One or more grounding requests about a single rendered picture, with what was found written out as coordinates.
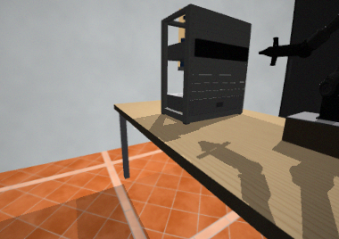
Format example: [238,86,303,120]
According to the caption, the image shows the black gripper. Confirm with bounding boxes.
[259,37,285,66]

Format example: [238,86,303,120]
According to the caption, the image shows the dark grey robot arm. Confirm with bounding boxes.
[283,14,339,122]

